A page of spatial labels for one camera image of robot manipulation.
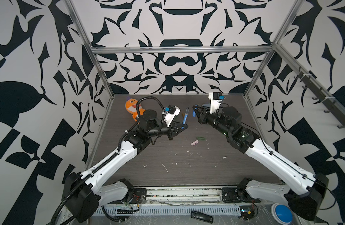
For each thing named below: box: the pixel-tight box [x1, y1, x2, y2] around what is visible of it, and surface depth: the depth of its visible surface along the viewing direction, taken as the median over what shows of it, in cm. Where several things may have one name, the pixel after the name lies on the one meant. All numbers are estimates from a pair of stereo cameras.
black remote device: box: [190, 210, 214, 224], surface depth 67 cm
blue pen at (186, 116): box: [182, 106, 190, 125], surface depth 64 cm
